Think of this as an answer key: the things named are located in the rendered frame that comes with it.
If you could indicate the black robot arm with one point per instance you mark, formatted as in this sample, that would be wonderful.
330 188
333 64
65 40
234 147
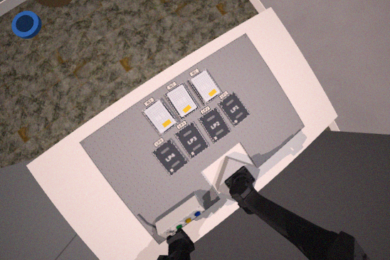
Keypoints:
316 242

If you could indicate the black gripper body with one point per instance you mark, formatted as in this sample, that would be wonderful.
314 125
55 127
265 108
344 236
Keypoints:
183 242

